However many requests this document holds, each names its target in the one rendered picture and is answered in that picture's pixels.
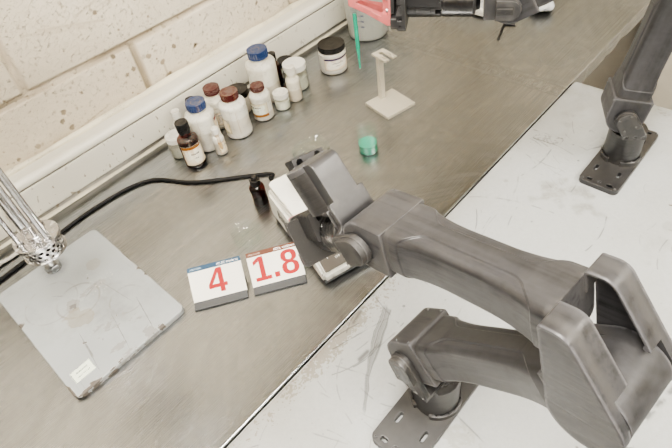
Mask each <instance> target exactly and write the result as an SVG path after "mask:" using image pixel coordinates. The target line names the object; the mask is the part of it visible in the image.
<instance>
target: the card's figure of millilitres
mask: <svg viewBox="0 0 672 448"><path fill-rule="evenodd" d="M298 254H299V253H298V251H297V249H296V247H295V246H293V247H289V248H286V249H282V250H278V251H274V252H270V253H266V254H262V255H258V256H254V257H251V258H248V261H249V265H250V269H251V273H252V278H253V282H254V284H256V283H260V282H264V281H268V280H272V279H275V278H279V277H283V276H287V275H291V274H295V273H298V272H302V271H303V268H302V264H301V260H300V258H299V256H298Z"/></svg>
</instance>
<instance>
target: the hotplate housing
mask: <svg viewBox="0 0 672 448"><path fill-rule="evenodd" d="M268 192H269V193H267V195H268V199H269V202H270V205H271V209H272V212H273V214H274V216H275V217H276V218H277V220H278V221H279V222H280V223H281V225H282V226H283V227H284V229H285V230H286V228H285V224H286V223H288V222H289V221H288V219H289V218H290V217H292V216H291V215H290V214H289V212H288V211H287V210H286V209H285V207H284V206H283V205H282V204H281V202H280V201H279V200H278V198H277V197H276V196H275V195H274V193H273V192H272V191H271V190H269V191H268ZM286 231H287V230H286ZM312 266H313V267H314V269H315V270H316V271H317V273H318V274H319V275H320V277H321V278H322V279H323V280H324V281H325V283H326V284H327V283H328V282H330V281H332V280H334V279H336V278H337V277H339V276H341V275H343V274H344V273H346V272H348V271H350V270H352V269H353V268H355V267H354V266H350V265H349V264H347V262H345V263H343V264H342V265H340V266H338V267H336V268H334V269H333V270H331V271H329V272H327V273H326V272H325V271H324V269H323V267H322V265H321V264H320V262H318V263H316V264H314V265H312Z"/></svg>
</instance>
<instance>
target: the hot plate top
mask: <svg viewBox="0 0 672 448"><path fill-rule="evenodd" d="M269 188H270V190H271V191H272V192H273V193H274V195H275V196H276V197H277V198H278V200H279V201H280V202H281V204H282V205H283V206H284V207H285V209H286V210H287V211H288V212H289V214H290V215H291V216H294V215H296V214H298V213H301V212H303V211H305V210H307V207H306V206H305V204H304V203H303V201H302V199H301V198H300V196H299V195H298V193H297V192H296V190H295V189H294V187H293V185H292V184H291V182H290V181H289V179H288V178H287V176H286V174H285V175H283V176H281V177H279V178H276V179H274V180H272V181H271V182H270V183H269Z"/></svg>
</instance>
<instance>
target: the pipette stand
mask: <svg viewBox="0 0 672 448"><path fill-rule="evenodd" d="M383 54H384V55H386V56H388V57H389V58H391V59H394V58H396V57H397V56H396V55H395V54H393V53H391V52H389V51H387V50H386V49H384V48H382V49H380V50H378V51H376V52H374V53H372V56H374V57H375V58H376V70H377V83H378V95H379V96H377V97H375V98H373V99H371V100H369V101H367V102H366V106H368V107H369V108H371V109H372V110H374V111H375V112H376V113H378V114H379V115H381V116H382V117H384V118H385V119H387V120H389V119H391V118H393V117H394V116H396V115H398V114H400V113H402V112H403V111H405V110H407V109H409V108H411V107H412V106H414V105H415V102H414V101H412V100H411V99H409V98H407V97H406V96H404V95H402V94H401V93H399V92H397V91H396V90H394V89H393V88H392V89H390V90H388V91H386V92H385V79H384V64H383V62H384V63H387V62H388V61H389V59H388V58H386V57H385V56H383Z"/></svg>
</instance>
